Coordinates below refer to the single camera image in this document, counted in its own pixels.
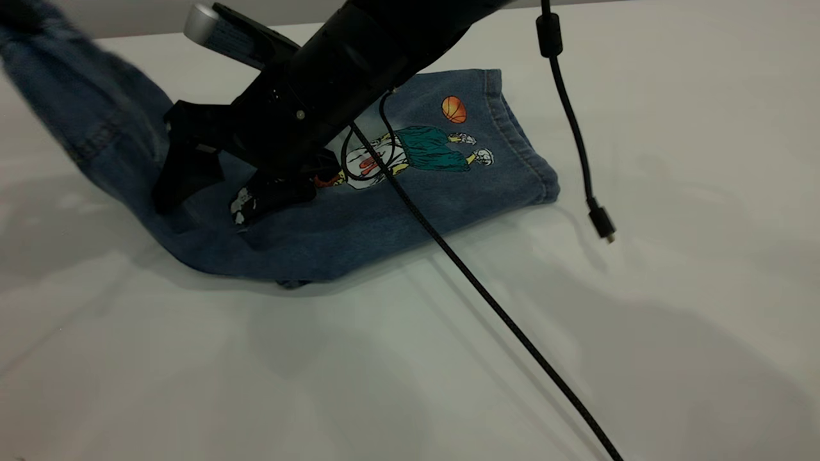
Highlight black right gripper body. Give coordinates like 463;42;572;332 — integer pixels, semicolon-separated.
168;74;321;177

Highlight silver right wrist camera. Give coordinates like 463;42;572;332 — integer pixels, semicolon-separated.
184;3;302;71

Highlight black braided cable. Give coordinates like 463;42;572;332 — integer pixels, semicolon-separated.
349;122;625;461

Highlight black cable with usb plug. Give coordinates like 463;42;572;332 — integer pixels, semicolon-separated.
537;0;617;244

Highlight blue denim kids pants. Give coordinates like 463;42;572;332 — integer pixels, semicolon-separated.
0;0;561;289

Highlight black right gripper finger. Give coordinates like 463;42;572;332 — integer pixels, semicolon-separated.
231;176;318;226
152;134;225;215

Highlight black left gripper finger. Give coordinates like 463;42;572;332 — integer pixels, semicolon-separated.
0;0;49;33

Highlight thin black loop cable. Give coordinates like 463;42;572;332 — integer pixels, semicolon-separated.
340;90;393;190

